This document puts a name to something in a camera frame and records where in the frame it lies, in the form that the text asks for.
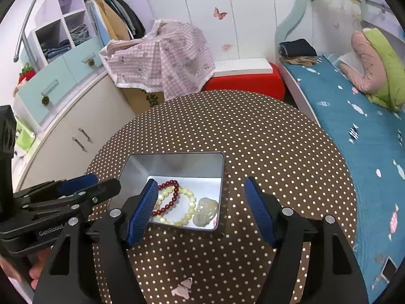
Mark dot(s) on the mint bunk bed frame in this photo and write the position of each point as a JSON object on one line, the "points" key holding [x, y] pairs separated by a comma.
{"points": [[299, 6]]}

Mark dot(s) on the cardboard box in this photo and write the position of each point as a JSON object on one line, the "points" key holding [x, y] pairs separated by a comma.
{"points": [[142, 99]]}

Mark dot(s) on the white wardrobe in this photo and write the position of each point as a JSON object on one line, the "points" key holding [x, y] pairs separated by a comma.
{"points": [[196, 0]]}

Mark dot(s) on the cream cabinet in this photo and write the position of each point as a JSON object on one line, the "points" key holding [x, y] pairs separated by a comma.
{"points": [[104, 107]]}

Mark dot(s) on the person's left hand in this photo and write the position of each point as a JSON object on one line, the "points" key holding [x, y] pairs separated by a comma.
{"points": [[37, 272]]}

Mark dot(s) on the folded dark jeans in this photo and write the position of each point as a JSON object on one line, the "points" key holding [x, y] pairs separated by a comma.
{"points": [[57, 49]]}

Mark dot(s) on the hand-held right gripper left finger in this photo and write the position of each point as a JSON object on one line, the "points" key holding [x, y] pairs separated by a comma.
{"points": [[142, 212]]}

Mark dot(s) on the red stool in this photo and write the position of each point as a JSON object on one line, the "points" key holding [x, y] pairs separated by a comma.
{"points": [[246, 84]]}

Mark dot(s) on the light blue hanging garment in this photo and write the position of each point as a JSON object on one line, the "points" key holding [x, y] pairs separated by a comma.
{"points": [[95, 22]]}

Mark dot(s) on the grey metal tin box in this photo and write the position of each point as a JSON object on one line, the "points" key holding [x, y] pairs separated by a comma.
{"points": [[177, 164]]}

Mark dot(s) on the pale jade pendant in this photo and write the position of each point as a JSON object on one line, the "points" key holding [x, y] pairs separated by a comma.
{"points": [[205, 212]]}

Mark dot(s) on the white cubby shelf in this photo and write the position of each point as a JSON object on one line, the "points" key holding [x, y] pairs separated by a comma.
{"points": [[69, 3]]}

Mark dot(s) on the red strawberry plush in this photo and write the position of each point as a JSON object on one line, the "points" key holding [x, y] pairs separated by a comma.
{"points": [[27, 76]]}

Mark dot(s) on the blue patterned bed sheet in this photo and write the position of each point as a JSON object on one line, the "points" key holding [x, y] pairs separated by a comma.
{"points": [[364, 117]]}

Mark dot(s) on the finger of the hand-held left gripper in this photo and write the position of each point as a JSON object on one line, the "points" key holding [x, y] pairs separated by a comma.
{"points": [[79, 183], [101, 190]]}

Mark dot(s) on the pinecone ornament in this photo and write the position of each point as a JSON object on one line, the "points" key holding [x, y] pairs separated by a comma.
{"points": [[46, 100], [91, 62]]}

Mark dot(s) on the dark hanging garments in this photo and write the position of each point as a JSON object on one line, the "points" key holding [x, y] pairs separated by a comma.
{"points": [[131, 15]]}

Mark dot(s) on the green blanket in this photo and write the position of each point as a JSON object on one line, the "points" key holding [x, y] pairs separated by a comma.
{"points": [[389, 69]]}

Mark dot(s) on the white pillow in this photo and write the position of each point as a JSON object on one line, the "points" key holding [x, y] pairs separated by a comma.
{"points": [[349, 61]]}

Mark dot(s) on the tan hanging garment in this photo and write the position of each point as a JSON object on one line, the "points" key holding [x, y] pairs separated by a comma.
{"points": [[112, 22]]}

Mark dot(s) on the round polka-dot table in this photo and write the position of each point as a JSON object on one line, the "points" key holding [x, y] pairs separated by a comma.
{"points": [[269, 139]]}

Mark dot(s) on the faint pink butterfly sticker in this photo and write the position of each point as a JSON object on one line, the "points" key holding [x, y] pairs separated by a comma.
{"points": [[226, 47]]}

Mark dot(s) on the green bag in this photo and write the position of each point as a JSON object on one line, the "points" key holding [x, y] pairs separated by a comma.
{"points": [[23, 139]]}

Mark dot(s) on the pink checked cloth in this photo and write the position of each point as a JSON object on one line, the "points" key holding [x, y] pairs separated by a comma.
{"points": [[177, 60]]}

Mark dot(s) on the mint drawer stair unit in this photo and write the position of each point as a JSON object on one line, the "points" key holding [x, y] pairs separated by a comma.
{"points": [[38, 85]]}

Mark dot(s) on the folded tan clothes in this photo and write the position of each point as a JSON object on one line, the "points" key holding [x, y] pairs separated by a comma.
{"points": [[299, 60]]}

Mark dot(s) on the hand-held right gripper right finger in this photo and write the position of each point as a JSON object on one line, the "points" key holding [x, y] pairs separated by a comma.
{"points": [[259, 212]]}

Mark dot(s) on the white board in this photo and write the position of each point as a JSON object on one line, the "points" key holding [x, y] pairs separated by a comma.
{"points": [[240, 66]]}

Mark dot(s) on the pink pillow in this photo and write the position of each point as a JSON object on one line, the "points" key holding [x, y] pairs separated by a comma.
{"points": [[364, 63]]}

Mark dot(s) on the folded dark clothes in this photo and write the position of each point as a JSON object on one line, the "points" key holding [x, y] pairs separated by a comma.
{"points": [[299, 47]]}

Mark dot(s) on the folded pale jeans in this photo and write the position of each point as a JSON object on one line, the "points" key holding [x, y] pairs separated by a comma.
{"points": [[79, 34]]}

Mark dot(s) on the grey handrail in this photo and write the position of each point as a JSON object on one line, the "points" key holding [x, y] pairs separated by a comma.
{"points": [[23, 25]]}

